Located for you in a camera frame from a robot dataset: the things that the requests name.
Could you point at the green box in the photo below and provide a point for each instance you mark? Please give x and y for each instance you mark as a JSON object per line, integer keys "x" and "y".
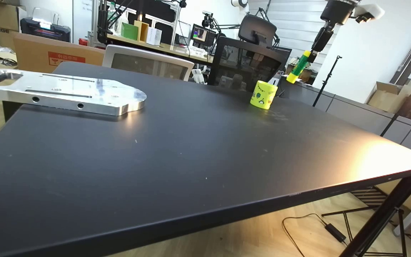
{"x": 130, "y": 31}

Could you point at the open cardboard box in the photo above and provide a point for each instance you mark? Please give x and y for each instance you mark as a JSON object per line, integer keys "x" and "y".
{"x": 384, "y": 94}

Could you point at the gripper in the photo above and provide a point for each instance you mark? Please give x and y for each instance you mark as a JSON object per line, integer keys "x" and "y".
{"x": 336, "y": 10}

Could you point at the aluminium mounting plate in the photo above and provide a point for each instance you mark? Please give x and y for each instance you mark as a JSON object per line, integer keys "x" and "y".
{"x": 62, "y": 91}

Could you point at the small monitor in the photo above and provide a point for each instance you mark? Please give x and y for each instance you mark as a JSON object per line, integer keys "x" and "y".
{"x": 203, "y": 35}

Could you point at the wooden desk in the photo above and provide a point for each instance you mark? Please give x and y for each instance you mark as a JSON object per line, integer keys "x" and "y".
{"x": 162, "y": 47}

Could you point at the black office chair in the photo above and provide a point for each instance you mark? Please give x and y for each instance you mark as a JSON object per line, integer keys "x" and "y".
{"x": 256, "y": 30}

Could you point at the camera on mount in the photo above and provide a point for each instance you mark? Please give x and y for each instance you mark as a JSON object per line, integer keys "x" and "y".
{"x": 207, "y": 19}

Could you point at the row of grey cabinets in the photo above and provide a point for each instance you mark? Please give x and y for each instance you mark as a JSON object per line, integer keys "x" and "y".
{"x": 362, "y": 114}

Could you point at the white box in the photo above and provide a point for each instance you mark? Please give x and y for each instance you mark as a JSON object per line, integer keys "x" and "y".
{"x": 153, "y": 36}

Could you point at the yellow mug with face print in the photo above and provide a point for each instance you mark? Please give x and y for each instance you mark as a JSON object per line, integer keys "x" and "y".
{"x": 263, "y": 94}

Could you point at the large cardboard box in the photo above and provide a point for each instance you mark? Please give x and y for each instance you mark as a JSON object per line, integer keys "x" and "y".
{"x": 37, "y": 53}

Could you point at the tan wooden box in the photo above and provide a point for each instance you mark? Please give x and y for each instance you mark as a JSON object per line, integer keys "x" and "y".
{"x": 142, "y": 31}

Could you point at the black mesh chair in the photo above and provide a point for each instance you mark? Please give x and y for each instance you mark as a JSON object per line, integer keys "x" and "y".
{"x": 243, "y": 64}

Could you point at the stand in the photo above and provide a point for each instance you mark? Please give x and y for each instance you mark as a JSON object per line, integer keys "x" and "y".
{"x": 326, "y": 82}

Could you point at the white mesh office chair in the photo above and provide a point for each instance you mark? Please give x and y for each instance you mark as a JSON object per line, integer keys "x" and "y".
{"x": 145, "y": 64}

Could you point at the green and yellow bottle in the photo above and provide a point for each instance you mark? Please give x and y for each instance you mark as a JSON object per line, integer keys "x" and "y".
{"x": 300, "y": 66}

